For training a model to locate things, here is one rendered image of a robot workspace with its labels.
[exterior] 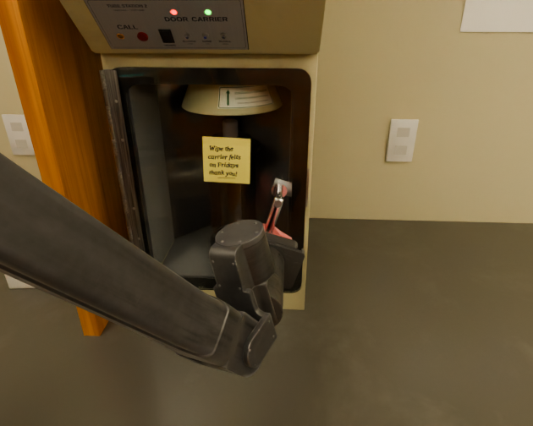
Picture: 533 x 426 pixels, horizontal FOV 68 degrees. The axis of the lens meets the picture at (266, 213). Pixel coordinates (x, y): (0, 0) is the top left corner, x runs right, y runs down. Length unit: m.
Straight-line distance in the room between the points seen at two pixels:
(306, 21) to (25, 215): 0.40
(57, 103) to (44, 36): 0.09
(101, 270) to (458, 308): 0.73
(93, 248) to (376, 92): 0.90
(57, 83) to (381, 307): 0.68
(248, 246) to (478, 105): 0.86
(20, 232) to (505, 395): 0.68
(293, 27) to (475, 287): 0.66
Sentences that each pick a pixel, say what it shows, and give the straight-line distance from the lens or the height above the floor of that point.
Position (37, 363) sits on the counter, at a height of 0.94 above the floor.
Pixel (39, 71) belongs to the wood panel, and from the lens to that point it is 0.63.
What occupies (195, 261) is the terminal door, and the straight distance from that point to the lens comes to 0.75.
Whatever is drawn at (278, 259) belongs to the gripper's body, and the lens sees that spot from 0.54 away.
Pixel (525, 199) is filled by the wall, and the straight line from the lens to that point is 1.33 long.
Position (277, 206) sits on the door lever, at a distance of 0.61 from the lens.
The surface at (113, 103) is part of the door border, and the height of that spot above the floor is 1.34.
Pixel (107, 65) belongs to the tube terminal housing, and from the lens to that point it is 0.68.
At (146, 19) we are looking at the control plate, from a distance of 0.58.
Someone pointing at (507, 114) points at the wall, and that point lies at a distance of 1.21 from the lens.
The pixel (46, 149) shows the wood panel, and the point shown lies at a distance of 0.65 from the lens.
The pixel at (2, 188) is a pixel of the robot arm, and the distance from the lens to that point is 0.26.
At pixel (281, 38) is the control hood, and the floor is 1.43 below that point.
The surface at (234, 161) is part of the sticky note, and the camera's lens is 0.65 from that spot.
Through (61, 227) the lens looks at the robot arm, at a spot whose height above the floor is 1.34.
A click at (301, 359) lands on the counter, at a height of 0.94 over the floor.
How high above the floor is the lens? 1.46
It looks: 27 degrees down
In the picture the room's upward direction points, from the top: straight up
